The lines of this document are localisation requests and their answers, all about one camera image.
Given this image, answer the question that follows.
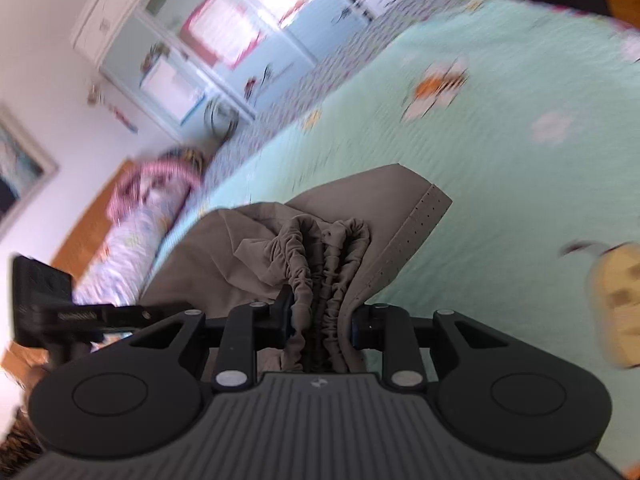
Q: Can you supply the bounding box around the bee print quilted bedspread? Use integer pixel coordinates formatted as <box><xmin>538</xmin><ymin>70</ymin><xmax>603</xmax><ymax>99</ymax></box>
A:
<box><xmin>150</xmin><ymin>0</ymin><xmax>640</xmax><ymax>480</ymax></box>

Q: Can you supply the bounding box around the pink floral duvet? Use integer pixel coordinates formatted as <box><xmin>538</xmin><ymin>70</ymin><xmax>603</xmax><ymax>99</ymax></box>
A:
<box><xmin>75</xmin><ymin>147</ymin><xmax>207</xmax><ymax>307</ymax></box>

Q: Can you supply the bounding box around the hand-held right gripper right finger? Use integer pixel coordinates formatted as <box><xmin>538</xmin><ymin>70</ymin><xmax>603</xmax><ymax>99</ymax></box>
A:
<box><xmin>350</xmin><ymin>304</ymin><xmax>506</xmax><ymax>393</ymax></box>

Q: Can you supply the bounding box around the wooden headboard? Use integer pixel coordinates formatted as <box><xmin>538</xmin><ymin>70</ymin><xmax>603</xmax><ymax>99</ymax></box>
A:
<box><xmin>50</xmin><ymin>160</ymin><xmax>137</xmax><ymax>274</ymax></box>

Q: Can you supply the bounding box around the framed wall picture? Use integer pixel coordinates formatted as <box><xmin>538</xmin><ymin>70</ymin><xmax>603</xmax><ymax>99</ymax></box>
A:
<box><xmin>0</xmin><ymin>105</ymin><xmax>62</xmax><ymax>232</ymax></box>

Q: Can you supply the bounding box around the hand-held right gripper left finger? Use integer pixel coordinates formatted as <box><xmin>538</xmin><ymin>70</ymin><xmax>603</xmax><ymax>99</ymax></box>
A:
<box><xmin>129</xmin><ymin>287</ymin><xmax>295</xmax><ymax>393</ymax></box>

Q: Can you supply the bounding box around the sliding door wardrobe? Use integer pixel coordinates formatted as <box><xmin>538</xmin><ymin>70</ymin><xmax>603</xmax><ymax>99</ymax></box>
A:
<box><xmin>70</xmin><ymin>0</ymin><xmax>372</xmax><ymax>137</ymax></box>

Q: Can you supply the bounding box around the hanging wall decoration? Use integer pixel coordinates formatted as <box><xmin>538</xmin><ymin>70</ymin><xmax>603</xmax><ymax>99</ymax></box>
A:
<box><xmin>87</xmin><ymin>82</ymin><xmax>142</xmax><ymax>134</ymax></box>

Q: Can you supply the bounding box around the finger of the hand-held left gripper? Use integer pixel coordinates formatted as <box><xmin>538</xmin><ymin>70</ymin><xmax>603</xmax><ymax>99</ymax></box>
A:
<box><xmin>102</xmin><ymin>305</ymin><xmax>173</xmax><ymax>333</ymax></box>

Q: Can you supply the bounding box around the grey hooded jacket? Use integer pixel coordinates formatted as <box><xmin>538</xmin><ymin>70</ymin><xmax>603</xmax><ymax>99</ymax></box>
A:
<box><xmin>142</xmin><ymin>164</ymin><xmax>453</xmax><ymax>376</ymax></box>

